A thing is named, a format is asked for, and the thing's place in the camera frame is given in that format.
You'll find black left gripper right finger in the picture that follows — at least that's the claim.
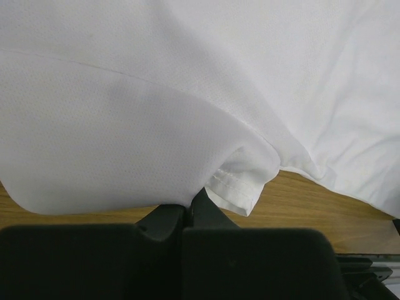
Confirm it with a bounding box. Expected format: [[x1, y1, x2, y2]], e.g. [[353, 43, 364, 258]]
[[181, 191, 346, 299]]

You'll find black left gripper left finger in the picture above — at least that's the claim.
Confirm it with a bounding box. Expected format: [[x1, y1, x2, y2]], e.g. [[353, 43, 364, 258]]
[[1, 205, 185, 299]]

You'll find white t shirt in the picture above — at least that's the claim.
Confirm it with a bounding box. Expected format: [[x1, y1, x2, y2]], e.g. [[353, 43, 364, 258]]
[[1, 1, 399, 217]]

